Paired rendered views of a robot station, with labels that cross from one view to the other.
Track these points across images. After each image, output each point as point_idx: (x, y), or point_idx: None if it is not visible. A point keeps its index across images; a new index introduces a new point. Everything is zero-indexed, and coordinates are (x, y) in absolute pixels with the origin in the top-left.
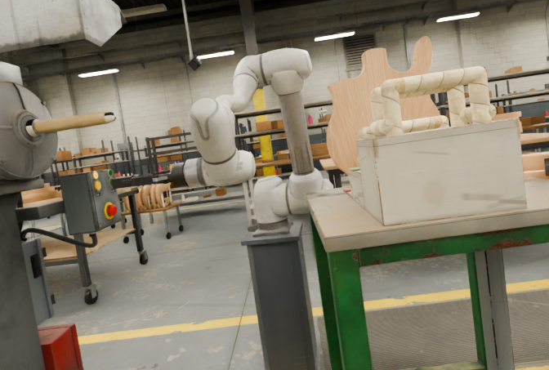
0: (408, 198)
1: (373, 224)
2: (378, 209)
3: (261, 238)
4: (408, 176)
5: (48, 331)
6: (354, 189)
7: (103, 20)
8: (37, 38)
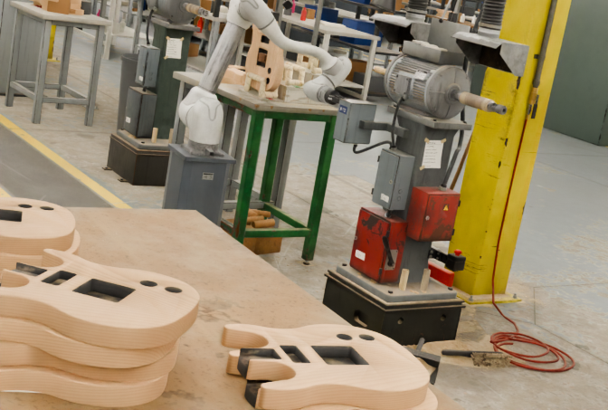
0: None
1: (326, 106)
2: None
3: (227, 155)
4: None
5: (374, 211)
6: (292, 97)
7: (386, 28)
8: None
